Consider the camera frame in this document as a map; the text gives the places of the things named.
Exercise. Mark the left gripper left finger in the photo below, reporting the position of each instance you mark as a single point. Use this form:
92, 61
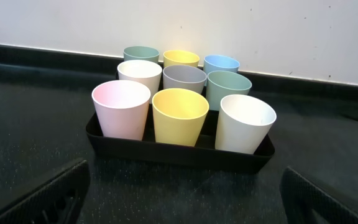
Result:
51, 193

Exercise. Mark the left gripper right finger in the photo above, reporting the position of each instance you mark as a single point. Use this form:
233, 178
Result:
309, 202

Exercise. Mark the white cup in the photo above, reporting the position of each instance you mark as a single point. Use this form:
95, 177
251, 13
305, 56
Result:
241, 133
140, 73

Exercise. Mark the pink cup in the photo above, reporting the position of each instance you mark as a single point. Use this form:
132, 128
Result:
121, 118

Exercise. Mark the yellow cup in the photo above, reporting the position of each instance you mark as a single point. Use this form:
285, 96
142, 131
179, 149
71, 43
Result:
181, 57
177, 127

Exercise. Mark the green cup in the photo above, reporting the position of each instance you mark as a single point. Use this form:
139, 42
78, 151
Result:
227, 88
141, 53

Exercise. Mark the blue cup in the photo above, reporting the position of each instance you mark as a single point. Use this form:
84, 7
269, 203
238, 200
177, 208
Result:
221, 63

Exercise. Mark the grey cup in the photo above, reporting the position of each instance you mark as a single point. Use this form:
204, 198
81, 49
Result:
183, 79

